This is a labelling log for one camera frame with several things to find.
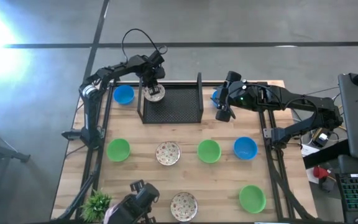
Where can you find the white power adapter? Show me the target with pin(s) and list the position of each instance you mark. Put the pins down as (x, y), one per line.
(323, 137)

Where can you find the black beam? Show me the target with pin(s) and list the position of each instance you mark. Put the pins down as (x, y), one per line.
(325, 155)

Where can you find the blue plastic mini bowl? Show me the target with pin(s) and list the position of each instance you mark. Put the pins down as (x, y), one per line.
(245, 148)
(124, 94)
(214, 98)

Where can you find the small red object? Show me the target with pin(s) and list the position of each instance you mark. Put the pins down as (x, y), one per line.
(320, 172)

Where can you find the black aluminium table frame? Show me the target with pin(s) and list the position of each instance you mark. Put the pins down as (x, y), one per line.
(208, 84)

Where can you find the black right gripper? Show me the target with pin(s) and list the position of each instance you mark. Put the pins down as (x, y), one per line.
(233, 95)

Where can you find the black mesh metal tray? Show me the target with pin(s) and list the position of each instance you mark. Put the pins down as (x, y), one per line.
(176, 107)

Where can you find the black handheld camera rig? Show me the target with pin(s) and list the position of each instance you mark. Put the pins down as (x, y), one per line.
(138, 200)

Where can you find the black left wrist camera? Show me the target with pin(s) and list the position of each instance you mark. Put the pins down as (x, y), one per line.
(156, 58)

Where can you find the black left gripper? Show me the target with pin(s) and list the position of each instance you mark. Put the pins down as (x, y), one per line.
(154, 76)

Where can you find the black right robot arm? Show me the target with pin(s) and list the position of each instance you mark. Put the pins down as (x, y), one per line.
(306, 104)

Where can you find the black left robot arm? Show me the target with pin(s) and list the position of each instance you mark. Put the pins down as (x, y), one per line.
(90, 115)

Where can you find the white paper sheet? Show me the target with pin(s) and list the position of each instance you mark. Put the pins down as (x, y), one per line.
(309, 151)

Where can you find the green plastic mini bowl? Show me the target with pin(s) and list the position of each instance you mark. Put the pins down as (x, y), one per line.
(118, 150)
(209, 151)
(252, 199)

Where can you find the small green potted plant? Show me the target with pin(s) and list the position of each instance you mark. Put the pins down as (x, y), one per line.
(96, 205)

